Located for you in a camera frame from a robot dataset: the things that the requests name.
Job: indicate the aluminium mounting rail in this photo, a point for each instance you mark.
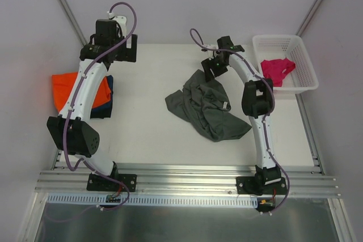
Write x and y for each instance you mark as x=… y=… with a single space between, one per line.
x=191 y=180

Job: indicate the white slotted cable duct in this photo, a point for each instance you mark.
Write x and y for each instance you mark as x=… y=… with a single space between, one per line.
x=152 y=200

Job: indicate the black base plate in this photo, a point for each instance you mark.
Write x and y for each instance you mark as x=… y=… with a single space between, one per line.
x=249 y=185
x=97 y=183

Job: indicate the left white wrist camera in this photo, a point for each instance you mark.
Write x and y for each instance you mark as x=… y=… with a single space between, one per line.
x=121 y=21

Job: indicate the right aluminium frame post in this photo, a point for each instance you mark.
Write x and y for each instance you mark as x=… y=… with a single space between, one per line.
x=313 y=10

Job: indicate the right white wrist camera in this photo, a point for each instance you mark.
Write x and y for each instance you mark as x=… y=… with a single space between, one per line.
x=211 y=50

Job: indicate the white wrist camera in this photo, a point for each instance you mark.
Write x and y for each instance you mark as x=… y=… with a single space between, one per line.
x=211 y=50
x=121 y=21

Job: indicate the grey t shirt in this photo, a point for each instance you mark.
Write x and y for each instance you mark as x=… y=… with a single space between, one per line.
x=206 y=106

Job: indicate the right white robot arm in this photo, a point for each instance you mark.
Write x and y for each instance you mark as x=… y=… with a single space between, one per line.
x=258 y=102

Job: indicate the orange folded t shirt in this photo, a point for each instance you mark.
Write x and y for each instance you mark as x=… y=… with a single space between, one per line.
x=62 y=85

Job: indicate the aluminium frame post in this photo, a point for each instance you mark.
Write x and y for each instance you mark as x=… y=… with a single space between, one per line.
x=73 y=21
x=313 y=10

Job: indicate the left aluminium frame post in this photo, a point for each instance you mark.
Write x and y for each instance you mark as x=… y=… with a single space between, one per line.
x=73 y=21

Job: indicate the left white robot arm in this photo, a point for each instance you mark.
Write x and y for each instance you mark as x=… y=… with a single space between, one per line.
x=70 y=130

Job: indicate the navy folded t shirt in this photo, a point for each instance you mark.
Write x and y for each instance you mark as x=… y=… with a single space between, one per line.
x=105 y=110

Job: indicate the white plastic basket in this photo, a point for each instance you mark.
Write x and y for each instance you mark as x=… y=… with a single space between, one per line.
x=270 y=47

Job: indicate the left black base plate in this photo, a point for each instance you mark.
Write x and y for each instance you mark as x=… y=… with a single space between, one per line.
x=97 y=183

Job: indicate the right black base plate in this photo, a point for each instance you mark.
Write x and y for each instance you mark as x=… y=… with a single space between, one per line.
x=249 y=185

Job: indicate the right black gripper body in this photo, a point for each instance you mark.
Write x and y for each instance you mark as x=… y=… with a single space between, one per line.
x=211 y=68

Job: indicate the magenta t shirt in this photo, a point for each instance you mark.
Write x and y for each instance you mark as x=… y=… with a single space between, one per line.
x=277 y=70

